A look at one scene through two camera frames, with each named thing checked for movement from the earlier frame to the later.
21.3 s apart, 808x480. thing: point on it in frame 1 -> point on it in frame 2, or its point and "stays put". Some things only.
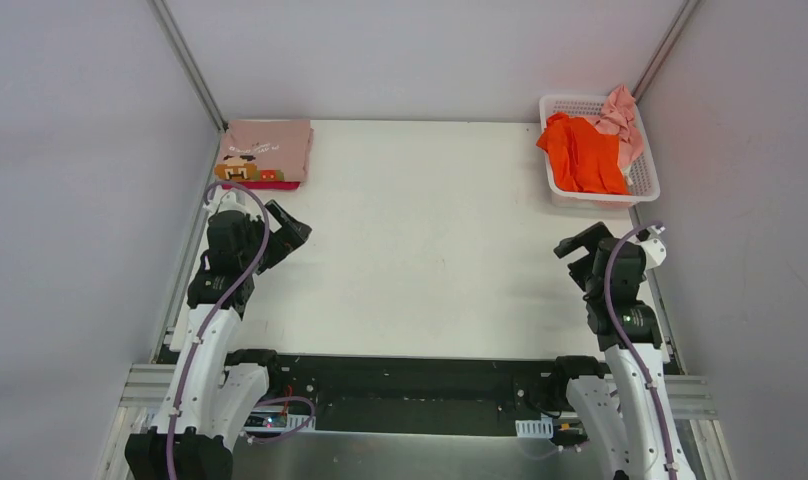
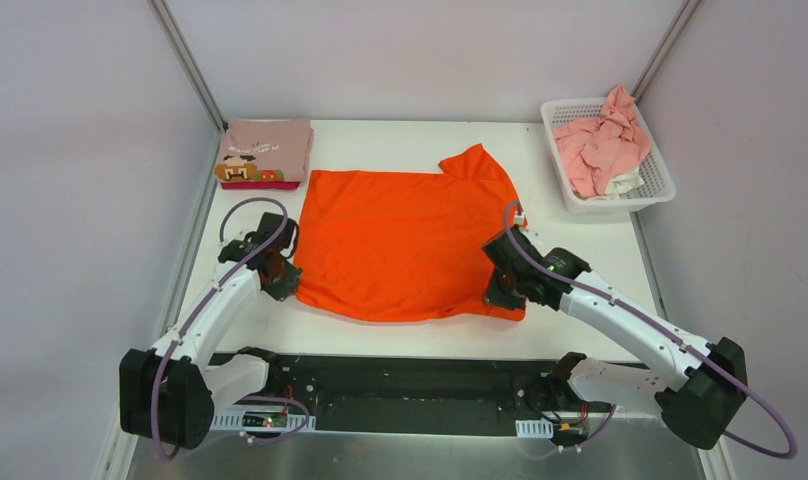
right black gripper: [577, 244] -> [501, 291]
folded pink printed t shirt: [266, 151] stays put
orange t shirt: [582, 158] -> [404, 246]
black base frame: [407, 394] stays put
